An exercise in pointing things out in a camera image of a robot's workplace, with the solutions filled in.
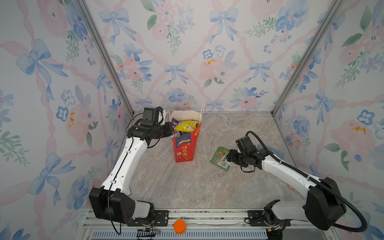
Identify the red paper gift bag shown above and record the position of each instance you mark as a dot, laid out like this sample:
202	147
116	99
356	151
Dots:
185	145

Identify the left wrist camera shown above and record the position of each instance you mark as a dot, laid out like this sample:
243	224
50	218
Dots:
152	117

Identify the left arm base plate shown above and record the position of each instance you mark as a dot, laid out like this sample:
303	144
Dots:
156	218

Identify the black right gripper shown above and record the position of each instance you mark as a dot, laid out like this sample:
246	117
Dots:
231	155

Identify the yellow snack packet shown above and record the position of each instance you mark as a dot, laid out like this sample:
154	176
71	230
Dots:
187	126

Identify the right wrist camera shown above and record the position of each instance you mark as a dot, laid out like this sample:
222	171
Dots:
245	144

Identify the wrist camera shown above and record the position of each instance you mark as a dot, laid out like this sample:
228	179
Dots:
152	117
245	144

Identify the aluminium front rail frame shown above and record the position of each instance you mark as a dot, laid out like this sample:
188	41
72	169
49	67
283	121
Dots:
204	224

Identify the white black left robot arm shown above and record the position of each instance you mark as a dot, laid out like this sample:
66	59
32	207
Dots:
111	201

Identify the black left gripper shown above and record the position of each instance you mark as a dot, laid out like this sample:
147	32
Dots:
169	129

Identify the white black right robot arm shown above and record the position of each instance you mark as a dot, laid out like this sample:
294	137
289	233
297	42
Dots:
321	208

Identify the orange round cap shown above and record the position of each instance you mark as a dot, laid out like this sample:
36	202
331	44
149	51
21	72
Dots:
180	226

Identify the pink Fox's candy packet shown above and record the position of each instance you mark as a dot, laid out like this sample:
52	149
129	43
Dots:
174	123

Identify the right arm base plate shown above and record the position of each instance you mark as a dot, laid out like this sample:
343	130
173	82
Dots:
257	218

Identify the small green packet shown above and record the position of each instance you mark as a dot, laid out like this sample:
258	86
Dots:
220	158

